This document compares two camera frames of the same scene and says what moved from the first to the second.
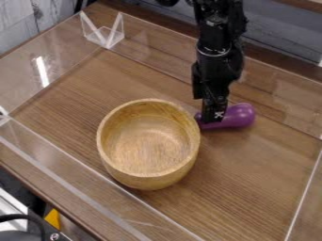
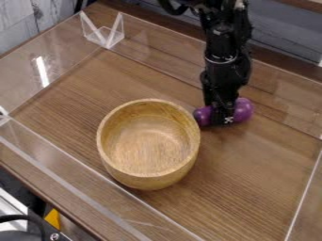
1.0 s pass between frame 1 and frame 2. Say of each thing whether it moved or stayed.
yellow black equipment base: stayed
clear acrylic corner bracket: stayed
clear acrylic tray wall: stayed
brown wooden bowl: stayed
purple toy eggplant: moved
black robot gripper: moved
